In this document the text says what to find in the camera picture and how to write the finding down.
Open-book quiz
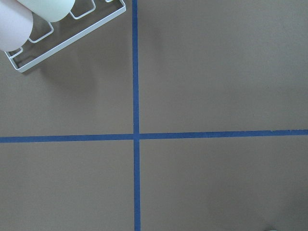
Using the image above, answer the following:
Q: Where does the cream cup in rack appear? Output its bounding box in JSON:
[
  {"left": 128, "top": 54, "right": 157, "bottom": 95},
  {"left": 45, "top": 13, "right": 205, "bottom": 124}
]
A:
[{"left": 18, "top": 0, "right": 75, "bottom": 22}]

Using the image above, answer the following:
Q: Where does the pink cup in rack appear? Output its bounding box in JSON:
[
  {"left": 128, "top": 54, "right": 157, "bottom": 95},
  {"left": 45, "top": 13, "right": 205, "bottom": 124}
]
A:
[{"left": 0, "top": 0, "right": 33, "bottom": 51}]

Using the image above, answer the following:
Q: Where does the white wire cup rack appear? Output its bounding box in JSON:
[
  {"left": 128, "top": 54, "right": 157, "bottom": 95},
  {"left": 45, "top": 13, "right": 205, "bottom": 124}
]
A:
[{"left": 3, "top": 0, "right": 127, "bottom": 73}]

